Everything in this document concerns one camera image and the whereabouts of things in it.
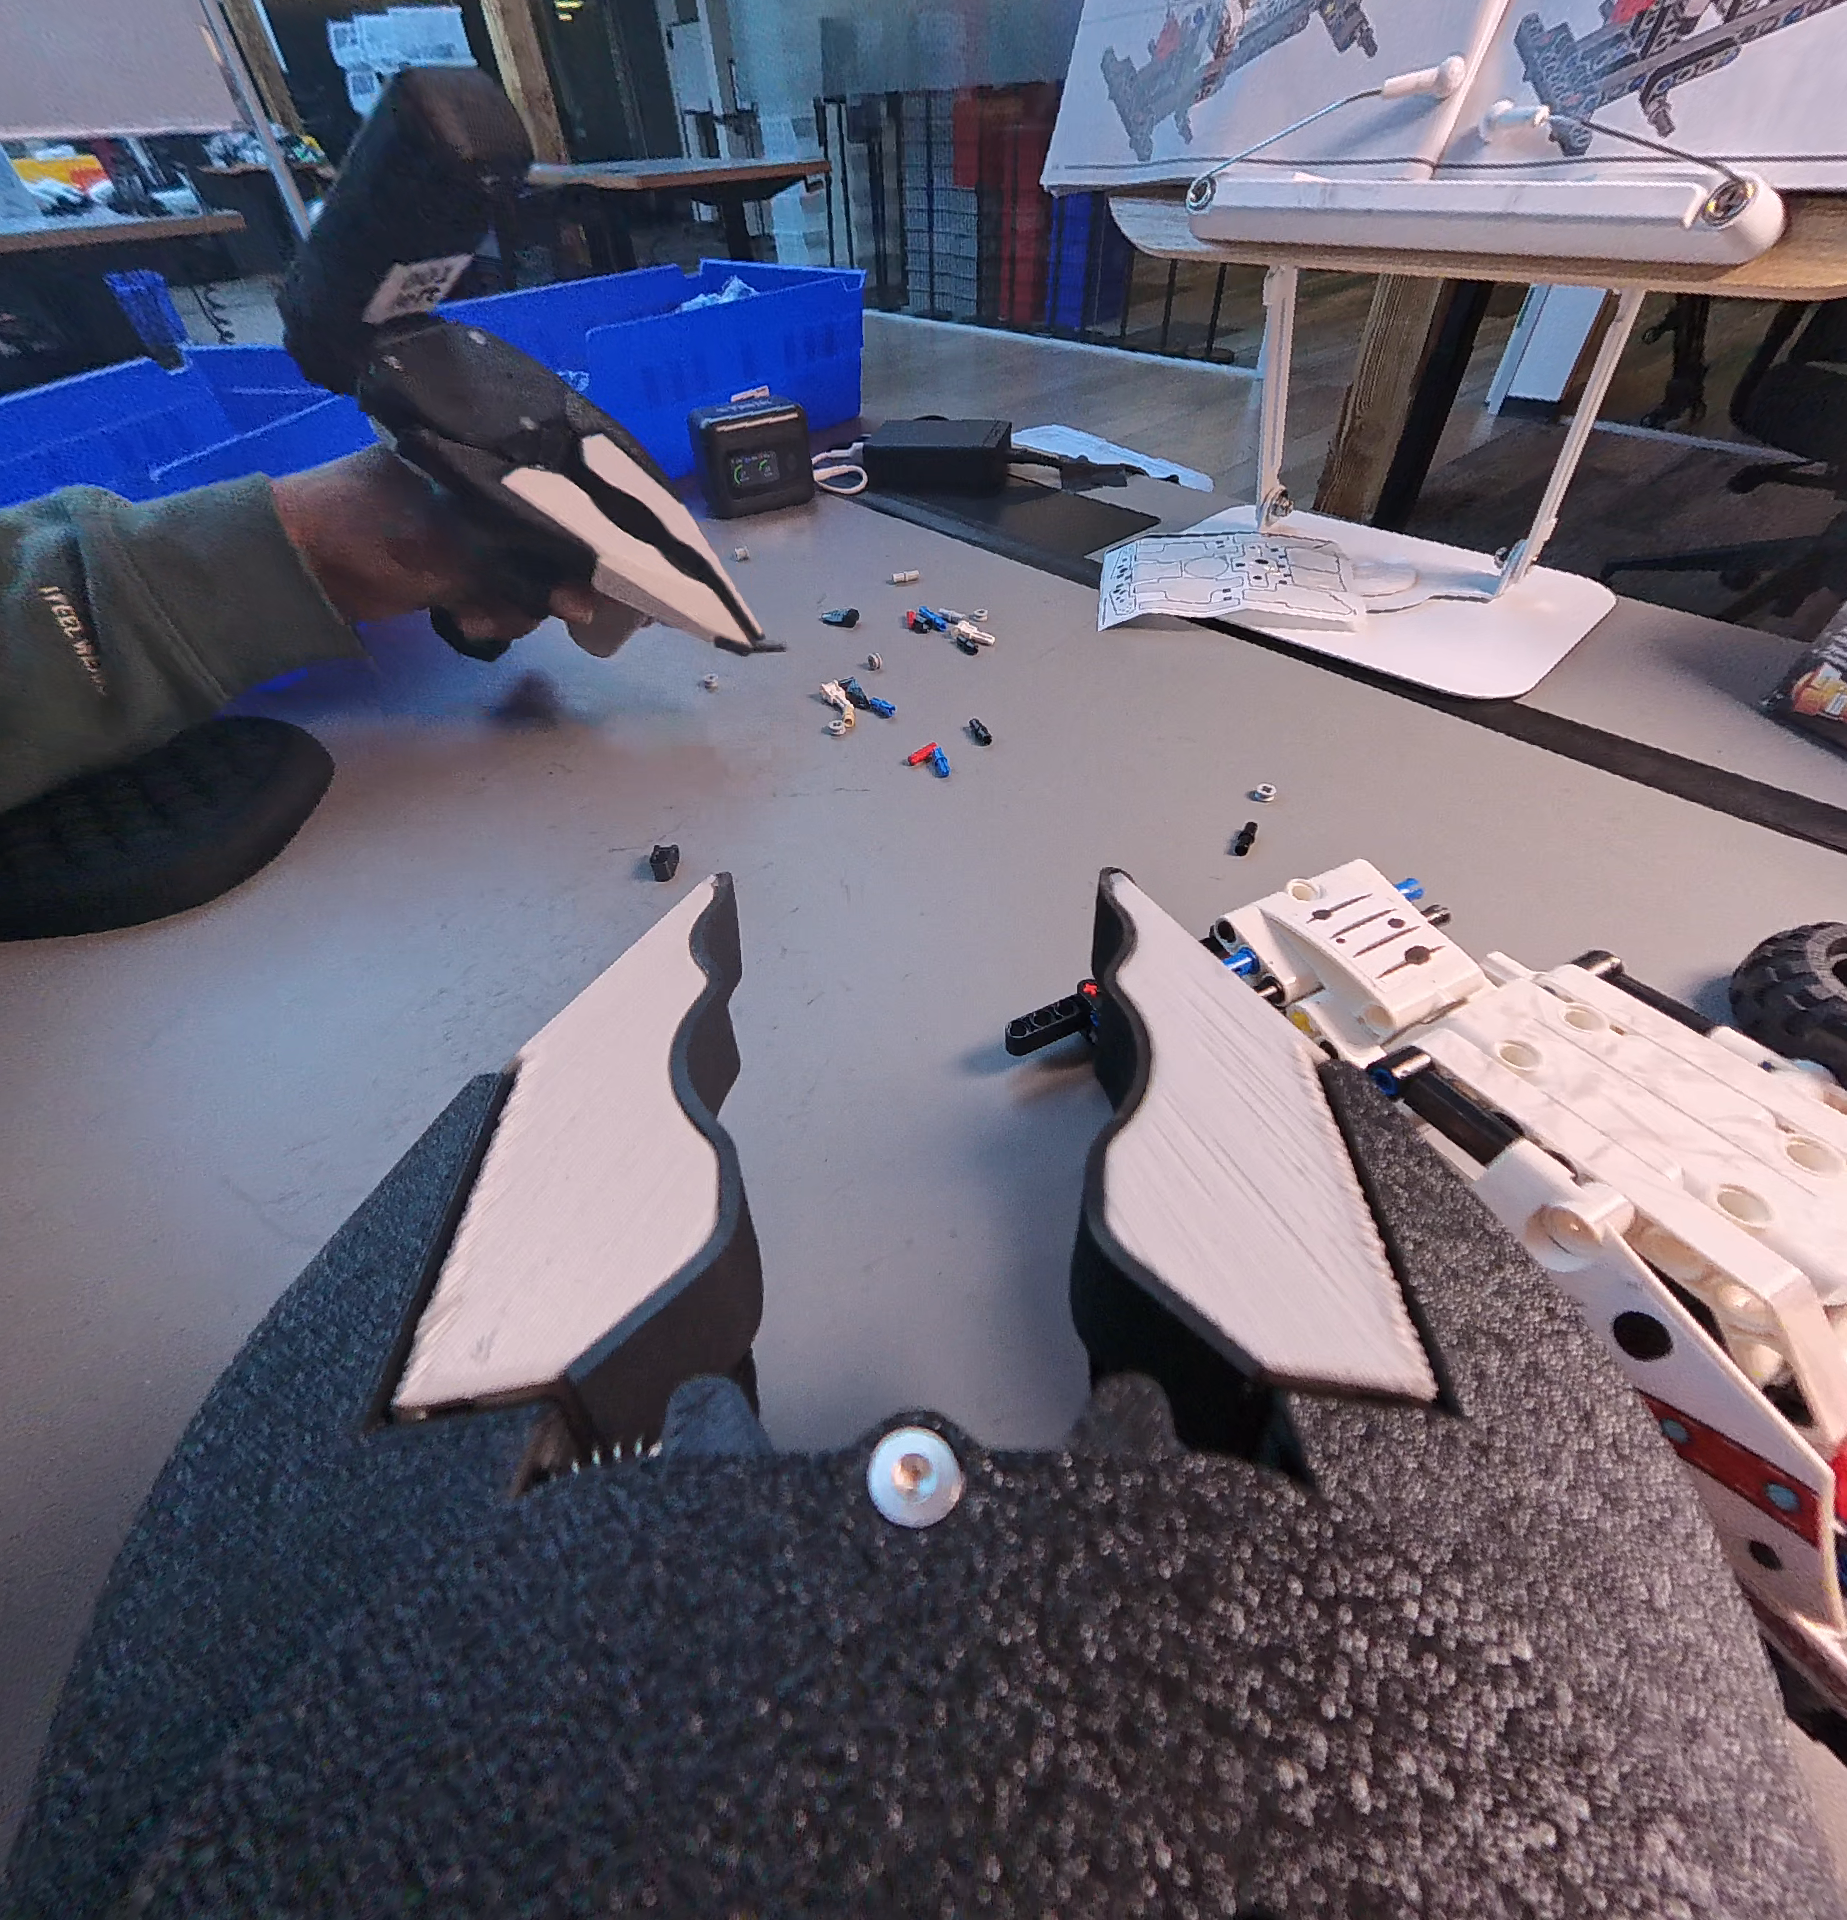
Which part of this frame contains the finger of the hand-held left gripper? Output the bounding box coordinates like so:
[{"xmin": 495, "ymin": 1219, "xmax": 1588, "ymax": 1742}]
[
  {"xmin": 499, "ymin": 464, "xmax": 767, "ymax": 658},
  {"xmin": 579, "ymin": 432, "xmax": 763, "ymax": 635}
]

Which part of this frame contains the person's left hand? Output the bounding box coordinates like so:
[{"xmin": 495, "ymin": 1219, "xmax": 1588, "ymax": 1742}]
[{"xmin": 268, "ymin": 441, "xmax": 601, "ymax": 629}]

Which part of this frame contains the black office chair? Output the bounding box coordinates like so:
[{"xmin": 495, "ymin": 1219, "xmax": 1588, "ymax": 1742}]
[{"xmin": 1724, "ymin": 301, "xmax": 1847, "ymax": 497}]

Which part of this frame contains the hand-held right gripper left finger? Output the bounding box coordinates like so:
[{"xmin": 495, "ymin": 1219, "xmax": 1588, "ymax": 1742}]
[{"xmin": 392, "ymin": 873, "xmax": 760, "ymax": 1418}]

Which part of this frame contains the white booklet stand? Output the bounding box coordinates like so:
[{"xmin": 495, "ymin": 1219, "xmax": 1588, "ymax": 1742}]
[{"xmin": 1184, "ymin": 156, "xmax": 1792, "ymax": 706}]

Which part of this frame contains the metal wire page holder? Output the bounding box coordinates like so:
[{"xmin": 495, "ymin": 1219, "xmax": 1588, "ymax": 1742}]
[
  {"xmin": 1184, "ymin": 51, "xmax": 1472, "ymax": 213},
  {"xmin": 1479, "ymin": 97, "xmax": 1765, "ymax": 228}
]

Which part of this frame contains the lego set box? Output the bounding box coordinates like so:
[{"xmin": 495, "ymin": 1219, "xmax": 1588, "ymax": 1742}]
[{"xmin": 1759, "ymin": 556, "xmax": 1847, "ymax": 729}]

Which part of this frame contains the black adapter cable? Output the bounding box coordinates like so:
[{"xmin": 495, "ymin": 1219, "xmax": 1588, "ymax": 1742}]
[{"xmin": 1009, "ymin": 447, "xmax": 1165, "ymax": 494}]

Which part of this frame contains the black power adapter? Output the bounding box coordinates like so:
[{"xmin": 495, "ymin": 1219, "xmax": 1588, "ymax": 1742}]
[{"xmin": 859, "ymin": 418, "xmax": 1018, "ymax": 497}]

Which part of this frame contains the lego sticker sheet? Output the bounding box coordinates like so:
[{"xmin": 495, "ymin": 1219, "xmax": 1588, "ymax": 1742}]
[{"xmin": 1095, "ymin": 527, "xmax": 1376, "ymax": 635}]

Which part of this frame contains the white lego truck model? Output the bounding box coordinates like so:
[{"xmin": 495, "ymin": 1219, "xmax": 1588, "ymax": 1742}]
[{"xmin": 1004, "ymin": 858, "xmax": 1847, "ymax": 1727}]

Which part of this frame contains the shelf of red blue bins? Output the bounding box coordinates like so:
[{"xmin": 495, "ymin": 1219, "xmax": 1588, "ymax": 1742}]
[{"xmin": 819, "ymin": 81, "xmax": 1135, "ymax": 339}]

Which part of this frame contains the lego instruction booklet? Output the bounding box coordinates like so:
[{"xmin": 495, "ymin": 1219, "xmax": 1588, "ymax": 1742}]
[{"xmin": 1038, "ymin": 0, "xmax": 1847, "ymax": 197}]

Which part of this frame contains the black lego tyre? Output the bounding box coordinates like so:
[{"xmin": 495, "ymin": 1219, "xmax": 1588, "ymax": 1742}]
[{"xmin": 1726, "ymin": 922, "xmax": 1847, "ymax": 1109}]

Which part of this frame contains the small black device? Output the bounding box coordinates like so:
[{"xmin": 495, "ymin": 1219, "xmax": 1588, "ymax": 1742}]
[{"xmin": 687, "ymin": 394, "xmax": 820, "ymax": 522}]

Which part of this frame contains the wooden background desk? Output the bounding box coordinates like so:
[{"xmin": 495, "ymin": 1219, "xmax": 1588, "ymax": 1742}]
[{"xmin": 524, "ymin": 154, "xmax": 835, "ymax": 278}]

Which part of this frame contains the white paper sheet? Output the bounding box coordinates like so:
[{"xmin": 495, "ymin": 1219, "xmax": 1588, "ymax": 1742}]
[{"xmin": 1013, "ymin": 424, "xmax": 1217, "ymax": 497}]

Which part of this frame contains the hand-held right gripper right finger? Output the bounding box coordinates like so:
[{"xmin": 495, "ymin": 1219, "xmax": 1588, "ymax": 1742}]
[{"xmin": 1079, "ymin": 868, "xmax": 1441, "ymax": 1403}]

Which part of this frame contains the dark flat panel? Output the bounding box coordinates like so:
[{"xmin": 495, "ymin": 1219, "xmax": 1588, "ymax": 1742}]
[{"xmin": 864, "ymin": 482, "xmax": 1165, "ymax": 590}]

